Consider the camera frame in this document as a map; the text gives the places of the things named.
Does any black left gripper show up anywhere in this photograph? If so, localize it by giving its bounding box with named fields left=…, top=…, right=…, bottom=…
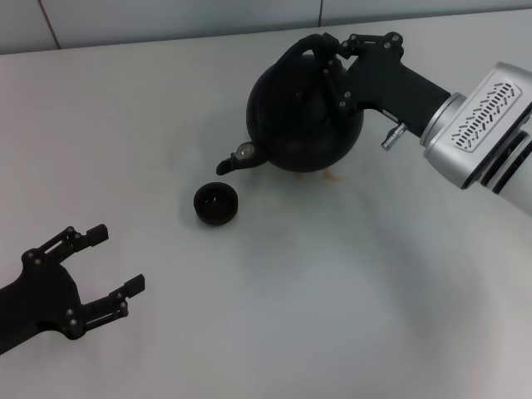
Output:
left=0, top=224, right=146, bottom=358

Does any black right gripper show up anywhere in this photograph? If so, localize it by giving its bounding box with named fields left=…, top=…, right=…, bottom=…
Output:
left=322, top=32, right=452, bottom=136

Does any black round teapot with handle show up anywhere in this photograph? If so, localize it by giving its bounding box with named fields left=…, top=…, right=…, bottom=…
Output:
left=214, top=35, right=366, bottom=175

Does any small black teacup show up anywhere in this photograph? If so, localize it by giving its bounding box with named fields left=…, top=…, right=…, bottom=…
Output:
left=193, top=181, right=240, bottom=227

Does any right gripper cable with plug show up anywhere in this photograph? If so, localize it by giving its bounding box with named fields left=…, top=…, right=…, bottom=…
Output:
left=381, top=123, right=406, bottom=150

